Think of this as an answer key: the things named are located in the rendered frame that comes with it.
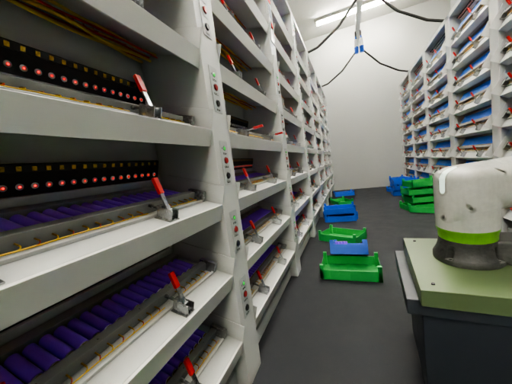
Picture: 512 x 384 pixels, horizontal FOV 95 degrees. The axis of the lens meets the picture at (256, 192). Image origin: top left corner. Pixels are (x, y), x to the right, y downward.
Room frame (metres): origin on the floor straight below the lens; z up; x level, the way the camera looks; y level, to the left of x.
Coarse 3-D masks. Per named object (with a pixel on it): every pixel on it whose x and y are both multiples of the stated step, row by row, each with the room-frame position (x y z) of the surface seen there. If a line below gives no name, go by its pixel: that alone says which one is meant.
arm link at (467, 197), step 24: (456, 168) 0.58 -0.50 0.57; (480, 168) 0.55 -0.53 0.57; (504, 168) 0.55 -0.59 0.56; (456, 192) 0.56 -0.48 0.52; (480, 192) 0.53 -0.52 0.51; (504, 192) 0.53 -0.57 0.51; (456, 216) 0.56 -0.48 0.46; (480, 216) 0.54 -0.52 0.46; (456, 240) 0.57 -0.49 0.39; (480, 240) 0.54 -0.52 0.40
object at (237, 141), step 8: (232, 136) 0.74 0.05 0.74; (240, 136) 0.79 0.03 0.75; (248, 136) 0.85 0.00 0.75; (272, 136) 1.27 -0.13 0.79; (280, 136) 1.27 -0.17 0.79; (232, 144) 0.75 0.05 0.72; (240, 144) 0.80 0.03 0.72; (248, 144) 0.86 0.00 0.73; (256, 144) 0.93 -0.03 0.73; (264, 144) 1.02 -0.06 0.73; (272, 144) 1.12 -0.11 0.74; (280, 144) 1.25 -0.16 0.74
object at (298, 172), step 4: (292, 164) 1.97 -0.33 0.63; (292, 168) 1.77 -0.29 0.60; (296, 168) 1.86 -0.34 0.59; (300, 168) 1.92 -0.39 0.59; (304, 168) 1.93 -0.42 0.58; (308, 168) 1.92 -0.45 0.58; (292, 172) 1.51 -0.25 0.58; (296, 172) 1.76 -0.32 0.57; (300, 172) 1.76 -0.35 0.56; (304, 172) 1.84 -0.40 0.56; (292, 176) 1.48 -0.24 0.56; (296, 176) 1.52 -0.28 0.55; (300, 176) 1.65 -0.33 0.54; (304, 176) 1.80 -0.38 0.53; (292, 180) 1.41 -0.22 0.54; (296, 180) 1.54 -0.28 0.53; (300, 180) 1.67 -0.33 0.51; (292, 184) 1.43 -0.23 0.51
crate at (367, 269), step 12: (324, 252) 1.38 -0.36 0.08; (324, 264) 1.35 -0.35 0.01; (336, 264) 1.35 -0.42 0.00; (348, 264) 1.33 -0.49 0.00; (360, 264) 1.31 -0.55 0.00; (372, 264) 1.29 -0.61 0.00; (324, 276) 1.20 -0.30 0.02; (336, 276) 1.18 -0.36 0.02; (348, 276) 1.16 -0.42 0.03; (360, 276) 1.13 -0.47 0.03; (372, 276) 1.12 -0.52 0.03
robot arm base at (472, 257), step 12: (444, 240) 0.60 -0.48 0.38; (504, 240) 0.55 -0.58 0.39; (444, 252) 0.59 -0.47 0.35; (456, 252) 0.57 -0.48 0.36; (468, 252) 0.55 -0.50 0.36; (480, 252) 0.54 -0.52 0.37; (492, 252) 0.54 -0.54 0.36; (504, 252) 0.54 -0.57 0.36; (456, 264) 0.56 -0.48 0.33; (468, 264) 0.55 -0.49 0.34; (480, 264) 0.54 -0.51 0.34; (492, 264) 0.53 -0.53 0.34; (504, 264) 0.53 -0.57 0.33
